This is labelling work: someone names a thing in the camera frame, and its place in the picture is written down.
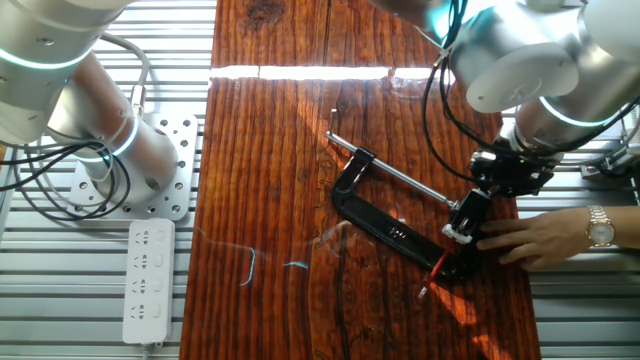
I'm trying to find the person's forearm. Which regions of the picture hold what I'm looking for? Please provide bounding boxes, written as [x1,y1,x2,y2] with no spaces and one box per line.
[611,205,640,249]

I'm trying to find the brown wooden board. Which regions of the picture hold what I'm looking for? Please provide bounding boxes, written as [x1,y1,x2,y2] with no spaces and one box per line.
[178,0,543,360]

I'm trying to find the small silver camera on mount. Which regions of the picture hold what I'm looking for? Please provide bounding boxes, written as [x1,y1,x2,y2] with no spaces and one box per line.
[578,140,640,180]

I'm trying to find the black white pencil sharpener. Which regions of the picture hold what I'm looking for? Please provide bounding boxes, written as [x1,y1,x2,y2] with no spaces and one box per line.
[440,188,494,246]

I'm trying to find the black C-clamp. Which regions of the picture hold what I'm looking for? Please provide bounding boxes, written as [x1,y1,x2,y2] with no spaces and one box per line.
[324,107,494,282]

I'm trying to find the white power strip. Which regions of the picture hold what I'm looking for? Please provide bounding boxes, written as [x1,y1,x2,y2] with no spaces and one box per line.
[121,217,177,347]

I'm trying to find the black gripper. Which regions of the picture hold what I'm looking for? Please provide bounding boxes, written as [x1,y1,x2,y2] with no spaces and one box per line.
[468,143,557,200]

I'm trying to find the metal wristwatch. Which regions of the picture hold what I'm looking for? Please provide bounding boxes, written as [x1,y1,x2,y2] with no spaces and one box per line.
[585,204,618,249]

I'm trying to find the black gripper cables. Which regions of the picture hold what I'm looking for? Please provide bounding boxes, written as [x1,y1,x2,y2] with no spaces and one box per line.
[421,0,640,187]

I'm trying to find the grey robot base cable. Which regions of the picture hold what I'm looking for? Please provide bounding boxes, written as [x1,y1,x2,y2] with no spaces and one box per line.
[89,30,152,117]

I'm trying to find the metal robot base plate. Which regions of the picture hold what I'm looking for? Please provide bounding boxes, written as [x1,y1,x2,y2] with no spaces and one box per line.
[68,111,200,222]

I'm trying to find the red pencil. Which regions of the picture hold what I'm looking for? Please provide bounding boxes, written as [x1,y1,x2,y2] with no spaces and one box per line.
[417,241,457,300]

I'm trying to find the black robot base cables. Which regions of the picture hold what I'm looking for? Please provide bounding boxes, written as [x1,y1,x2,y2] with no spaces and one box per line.
[0,139,133,222]

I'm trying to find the person's hand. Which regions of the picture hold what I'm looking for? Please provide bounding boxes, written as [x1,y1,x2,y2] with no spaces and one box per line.
[475,208,592,272]

